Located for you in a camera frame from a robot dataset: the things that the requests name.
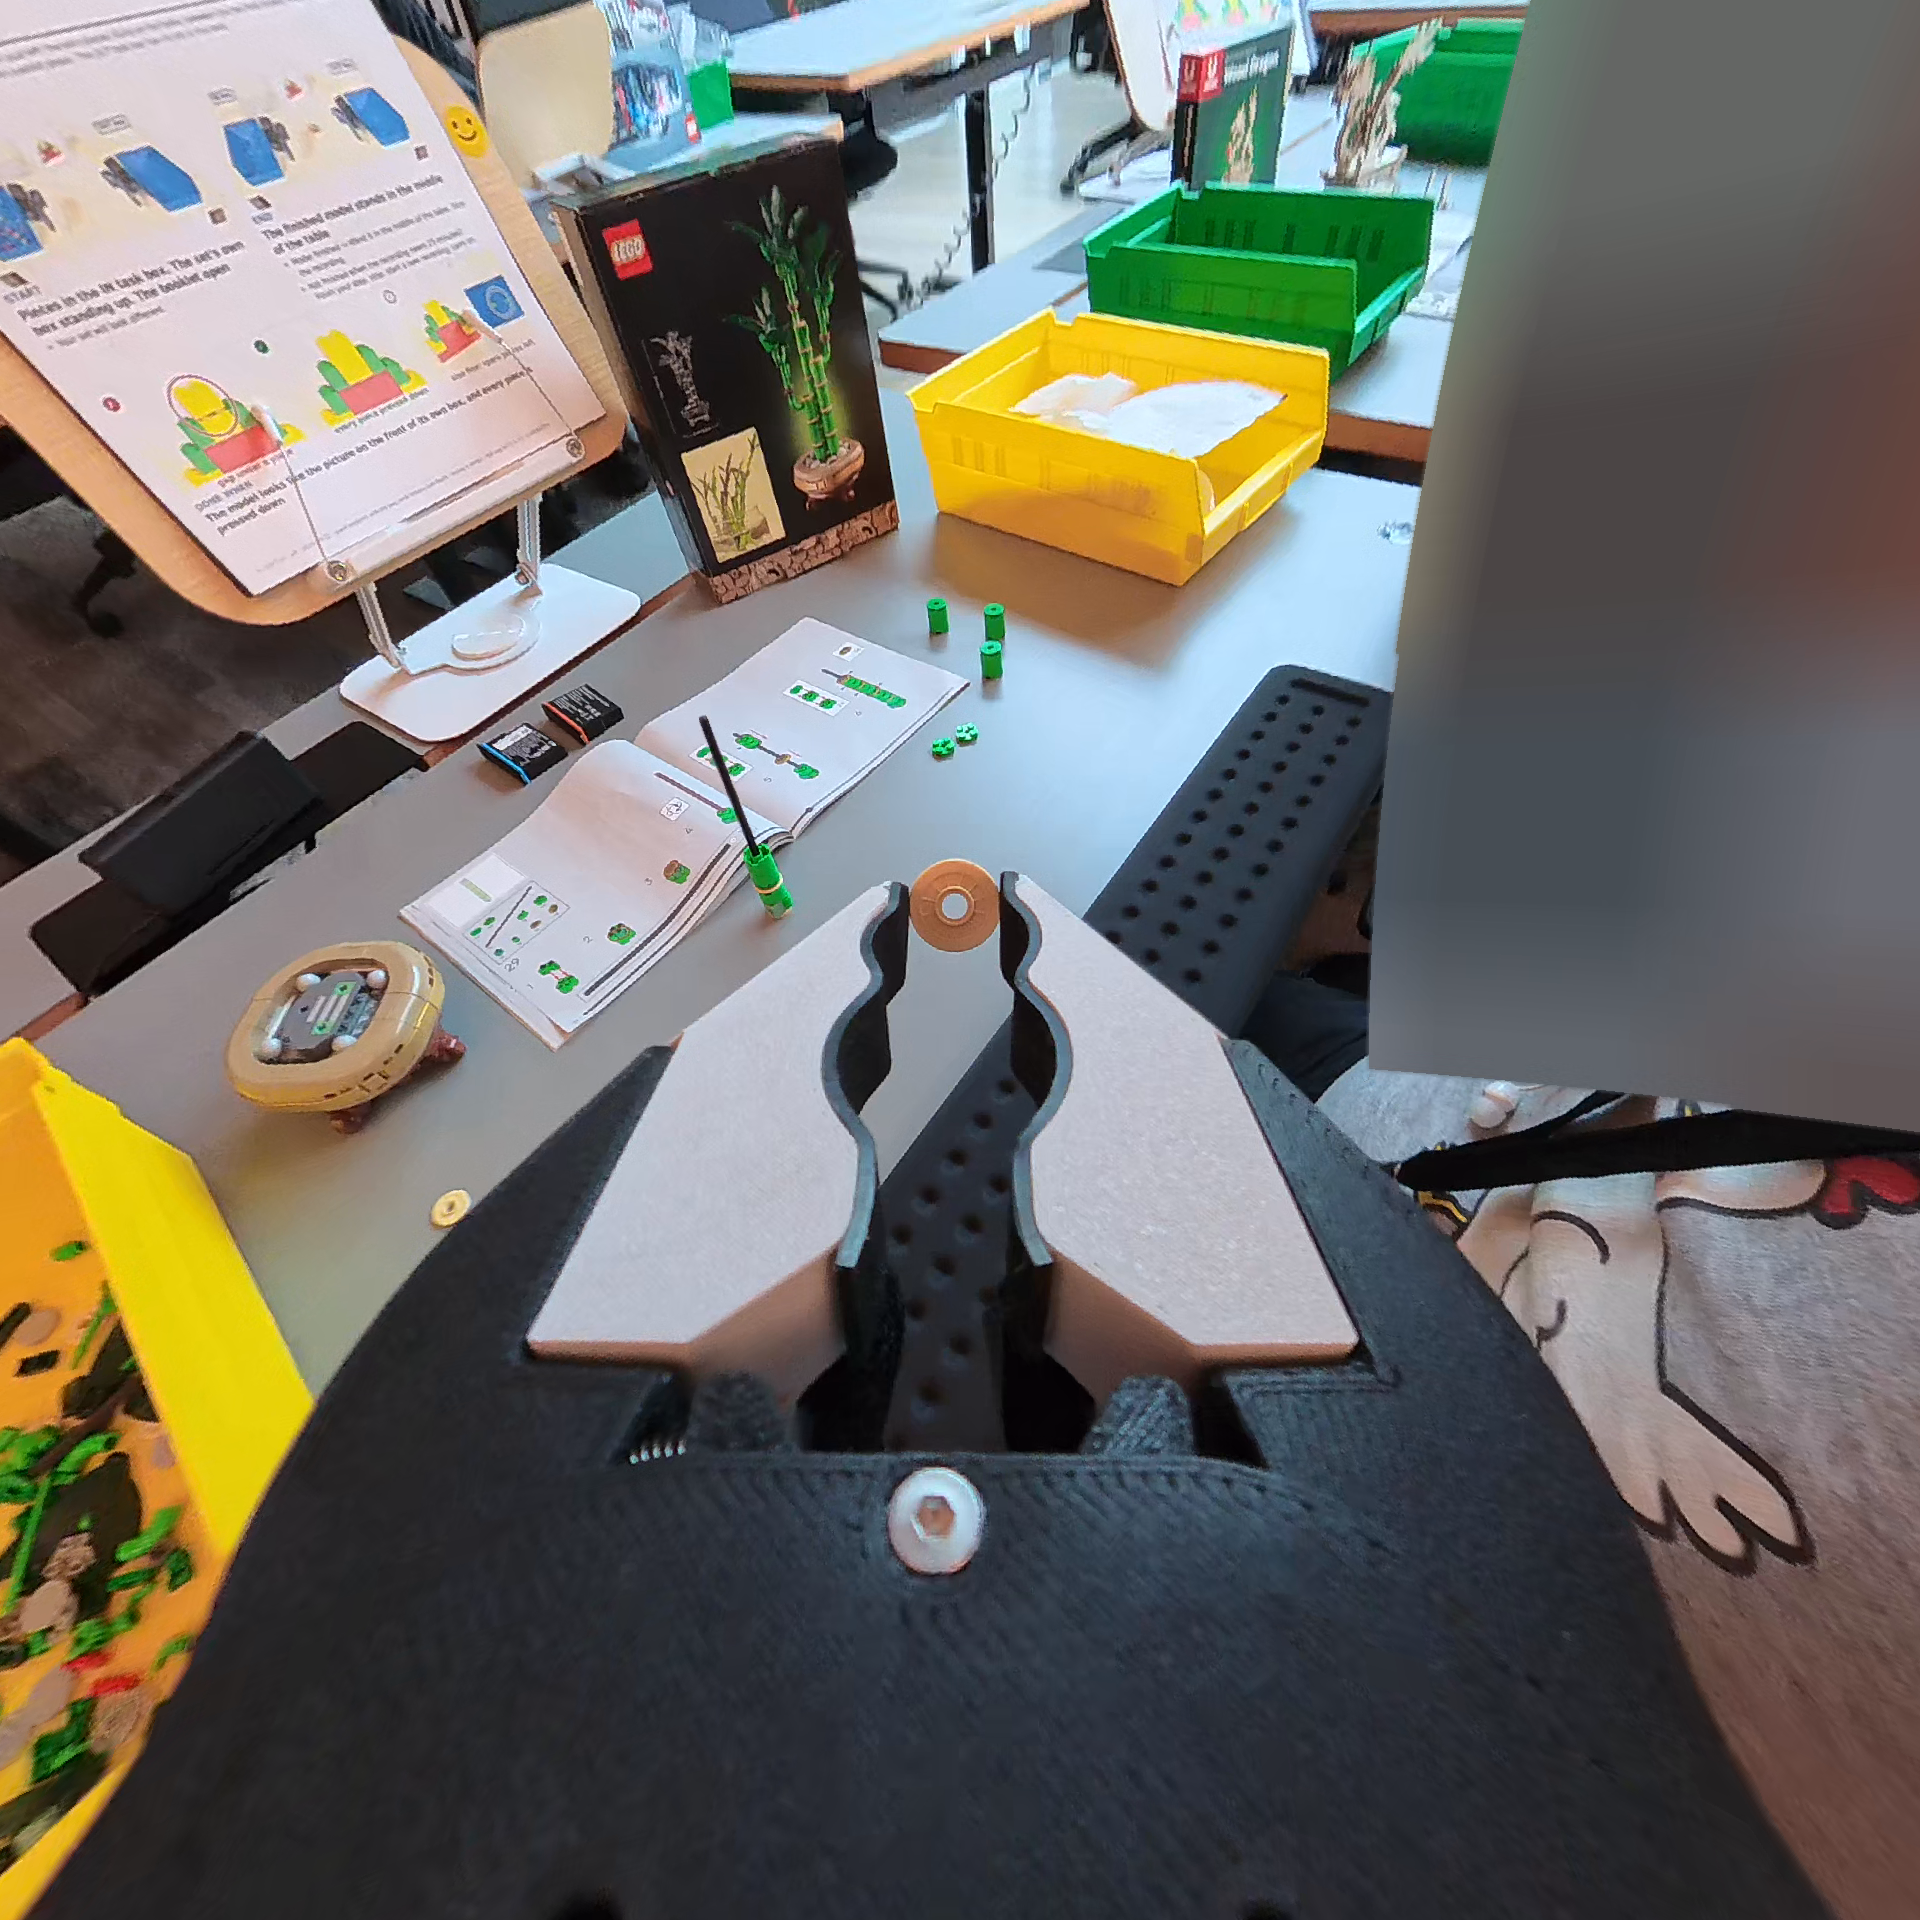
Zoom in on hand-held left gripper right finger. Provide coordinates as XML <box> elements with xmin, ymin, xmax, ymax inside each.
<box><xmin>998</xmin><ymin>875</ymin><xmax>1361</xmax><ymax>1429</ymax></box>

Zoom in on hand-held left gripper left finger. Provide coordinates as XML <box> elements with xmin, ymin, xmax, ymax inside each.
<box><xmin>525</xmin><ymin>882</ymin><xmax>916</xmax><ymax>1429</ymax></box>

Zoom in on black rod with green cylinders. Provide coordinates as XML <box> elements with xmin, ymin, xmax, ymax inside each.
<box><xmin>695</xmin><ymin>715</ymin><xmax>795</xmax><ymax>920</ymax></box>

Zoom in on tan round brick disc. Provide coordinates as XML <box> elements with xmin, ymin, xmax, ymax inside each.
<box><xmin>911</xmin><ymin>859</ymin><xmax>1002</xmax><ymax>951</ymax></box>

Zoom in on open instruction booklet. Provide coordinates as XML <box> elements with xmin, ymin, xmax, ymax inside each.
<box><xmin>399</xmin><ymin>616</ymin><xmax>970</xmax><ymax>1051</ymax></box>

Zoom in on tan round pot base model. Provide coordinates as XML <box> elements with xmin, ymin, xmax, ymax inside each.
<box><xmin>227</xmin><ymin>945</ymin><xmax>466</xmax><ymax>1137</ymax></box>

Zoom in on person's grey printed shirt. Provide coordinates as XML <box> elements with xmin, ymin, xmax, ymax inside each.
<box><xmin>1446</xmin><ymin>1083</ymin><xmax>1920</xmax><ymax>1920</ymax></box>

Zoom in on yellow bin with brick pieces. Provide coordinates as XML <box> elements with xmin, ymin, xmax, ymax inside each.
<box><xmin>0</xmin><ymin>1041</ymin><xmax>314</xmax><ymax>1903</ymax></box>

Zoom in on instruction sheet on wooden stand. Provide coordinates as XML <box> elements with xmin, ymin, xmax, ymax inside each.
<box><xmin>0</xmin><ymin>39</ymin><xmax>643</xmax><ymax>743</ymax></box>

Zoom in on black chair part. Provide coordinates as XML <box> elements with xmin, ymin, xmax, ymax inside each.
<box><xmin>32</xmin><ymin>723</ymin><xmax>427</xmax><ymax>1002</ymax></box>

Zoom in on pile of loose brick pieces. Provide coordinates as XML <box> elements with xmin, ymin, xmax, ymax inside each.
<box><xmin>0</xmin><ymin>1234</ymin><xmax>202</xmax><ymax>1864</ymax></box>

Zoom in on yellow bin with plastic bags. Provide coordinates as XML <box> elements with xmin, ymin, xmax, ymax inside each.
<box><xmin>904</xmin><ymin>307</ymin><xmax>1337</xmax><ymax>591</ymax></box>

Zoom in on clear plastic bag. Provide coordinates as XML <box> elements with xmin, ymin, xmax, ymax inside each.
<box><xmin>1115</xmin><ymin>383</ymin><xmax>1288</xmax><ymax>467</ymax></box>
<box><xmin>1013</xmin><ymin>370</ymin><xmax>1143</xmax><ymax>432</ymax></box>

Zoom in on black bamboo product box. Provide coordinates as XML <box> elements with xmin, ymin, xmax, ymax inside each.
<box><xmin>549</xmin><ymin>139</ymin><xmax>899</xmax><ymax>603</ymax></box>

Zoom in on green plastic bin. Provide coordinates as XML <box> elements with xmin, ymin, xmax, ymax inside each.
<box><xmin>1080</xmin><ymin>181</ymin><xmax>1435</xmax><ymax>370</ymax></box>

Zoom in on printed instruction sheet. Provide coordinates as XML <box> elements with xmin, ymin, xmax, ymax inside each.
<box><xmin>0</xmin><ymin>0</ymin><xmax>609</xmax><ymax>592</ymax></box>

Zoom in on brown brick plant model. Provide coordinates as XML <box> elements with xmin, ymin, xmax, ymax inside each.
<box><xmin>1329</xmin><ymin>21</ymin><xmax>1446</xmax><ymax>192</ymax></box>

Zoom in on dark product box red corner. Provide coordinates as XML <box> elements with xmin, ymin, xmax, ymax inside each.
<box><xmin>1172</xmin><ymin>21</ymin><xmax>1298</xmax><ymax>192</ymax></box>

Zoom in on distant green bin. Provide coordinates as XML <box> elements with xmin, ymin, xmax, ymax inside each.
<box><xmin>1346</xmin><ymin>21</ymin><xmax>1528</xmax><ymax>167</ymax></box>

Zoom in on black strap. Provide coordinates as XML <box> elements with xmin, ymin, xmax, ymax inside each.
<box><xmin>1397</xmin><ymin>1110</ymin><xmax>1920</xmax><ymax>1198</ymax></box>

